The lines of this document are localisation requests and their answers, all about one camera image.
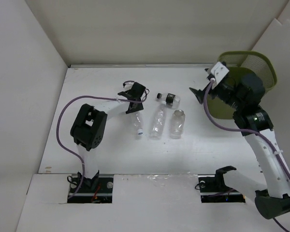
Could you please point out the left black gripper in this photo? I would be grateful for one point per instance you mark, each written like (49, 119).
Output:
(139, 108)

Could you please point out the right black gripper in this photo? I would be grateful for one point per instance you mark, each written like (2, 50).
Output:
(199, 94)

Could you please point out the clear bottle blue cap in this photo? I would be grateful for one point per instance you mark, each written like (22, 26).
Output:
(137, 124)

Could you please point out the black label small bottle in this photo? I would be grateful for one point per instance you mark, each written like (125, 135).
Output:
(172, 100)

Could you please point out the clear plastic jar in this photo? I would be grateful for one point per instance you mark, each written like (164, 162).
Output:
(177, 124)

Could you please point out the clear bottle white cap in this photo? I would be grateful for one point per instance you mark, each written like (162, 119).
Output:
(158, 121)

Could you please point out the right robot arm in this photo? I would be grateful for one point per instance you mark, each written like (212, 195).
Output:
(244, 96)

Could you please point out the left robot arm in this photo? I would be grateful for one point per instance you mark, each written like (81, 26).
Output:
(88, 128)

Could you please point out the green mesh bin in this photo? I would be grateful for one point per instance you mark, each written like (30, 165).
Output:
(239, 64)

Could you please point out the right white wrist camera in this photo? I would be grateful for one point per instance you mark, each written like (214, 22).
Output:
(217, 72)

